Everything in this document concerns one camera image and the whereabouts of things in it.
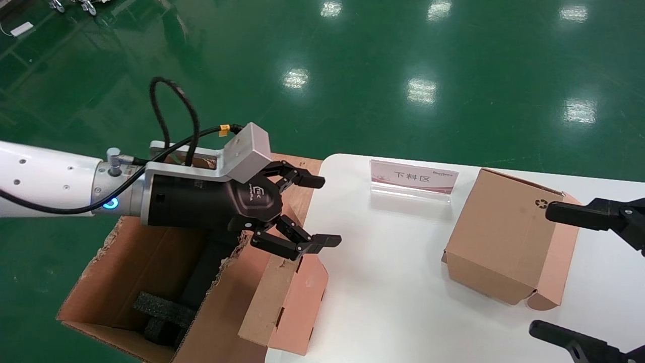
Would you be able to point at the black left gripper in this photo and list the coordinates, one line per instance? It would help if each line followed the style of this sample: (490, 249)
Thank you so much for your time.
(201, 201)

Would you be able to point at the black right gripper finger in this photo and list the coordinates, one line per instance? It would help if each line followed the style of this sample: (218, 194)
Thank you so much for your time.
(594, 214)
(579, 343)

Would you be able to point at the small plain cardboard box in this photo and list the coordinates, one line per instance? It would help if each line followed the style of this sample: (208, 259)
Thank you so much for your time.
(292, 312)

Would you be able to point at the cardboard box with recycle mark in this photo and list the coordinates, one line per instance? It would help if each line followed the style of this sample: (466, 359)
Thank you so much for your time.
(504, 237)

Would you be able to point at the big torn cardboard box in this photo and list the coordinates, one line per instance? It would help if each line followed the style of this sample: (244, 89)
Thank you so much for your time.
(101, 292)

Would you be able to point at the tall black foam block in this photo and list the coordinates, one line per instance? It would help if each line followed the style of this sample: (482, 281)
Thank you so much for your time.
(209, 272)

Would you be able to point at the acrylic sign with red print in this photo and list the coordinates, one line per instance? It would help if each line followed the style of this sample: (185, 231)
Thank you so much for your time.
(413, 176)

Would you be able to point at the low black foam block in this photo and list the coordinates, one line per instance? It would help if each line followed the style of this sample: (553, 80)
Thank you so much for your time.
(161, 312)

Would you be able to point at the metal caster wheel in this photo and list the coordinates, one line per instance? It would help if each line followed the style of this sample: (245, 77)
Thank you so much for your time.
(88, 6)
(57, 5)

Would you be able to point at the white flat floor object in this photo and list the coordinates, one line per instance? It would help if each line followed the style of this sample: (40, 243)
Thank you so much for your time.
(21, 29)

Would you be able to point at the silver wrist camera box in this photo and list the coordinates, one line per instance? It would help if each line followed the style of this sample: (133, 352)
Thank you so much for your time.
(247, 151)

